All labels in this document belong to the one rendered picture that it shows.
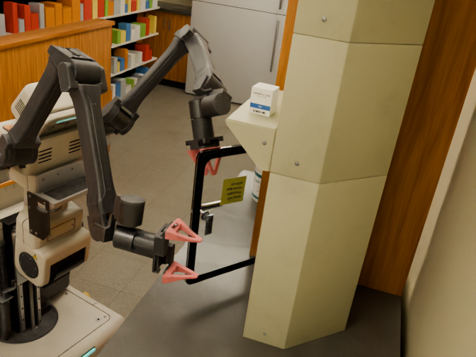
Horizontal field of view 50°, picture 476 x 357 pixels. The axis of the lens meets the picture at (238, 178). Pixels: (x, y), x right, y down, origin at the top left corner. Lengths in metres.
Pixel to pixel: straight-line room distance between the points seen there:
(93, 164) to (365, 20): 0.68
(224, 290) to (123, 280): 1.62
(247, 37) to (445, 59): 4.89
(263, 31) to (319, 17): 5.10
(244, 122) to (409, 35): 0.38
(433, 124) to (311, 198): 0.46
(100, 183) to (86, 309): 1.28
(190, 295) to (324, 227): 0.49
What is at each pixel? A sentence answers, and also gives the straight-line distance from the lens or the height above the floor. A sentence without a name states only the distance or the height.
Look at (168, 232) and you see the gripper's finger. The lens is 1.12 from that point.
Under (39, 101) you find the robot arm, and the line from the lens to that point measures 1.42.
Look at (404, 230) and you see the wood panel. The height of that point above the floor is 1.16.
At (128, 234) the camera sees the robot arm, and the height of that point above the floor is 1.23.
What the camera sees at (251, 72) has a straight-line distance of 6.23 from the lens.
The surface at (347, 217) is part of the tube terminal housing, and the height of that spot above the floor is 1.31.
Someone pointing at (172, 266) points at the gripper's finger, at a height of 1.15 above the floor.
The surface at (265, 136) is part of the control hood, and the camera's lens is 1.09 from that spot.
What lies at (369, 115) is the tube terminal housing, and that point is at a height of 1.56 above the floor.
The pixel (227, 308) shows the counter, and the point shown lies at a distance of 1.45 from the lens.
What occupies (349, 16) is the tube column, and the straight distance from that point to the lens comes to 1.01.
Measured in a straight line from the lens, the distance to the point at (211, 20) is 6.28.
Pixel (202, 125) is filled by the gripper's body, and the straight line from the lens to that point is 1.36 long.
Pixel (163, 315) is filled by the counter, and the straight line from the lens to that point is 1.41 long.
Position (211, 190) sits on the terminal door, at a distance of 1.30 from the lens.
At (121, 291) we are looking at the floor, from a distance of 3.00.
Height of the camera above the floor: 1.86
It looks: 25 degrees down
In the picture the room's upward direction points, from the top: 8 degrees clockwise
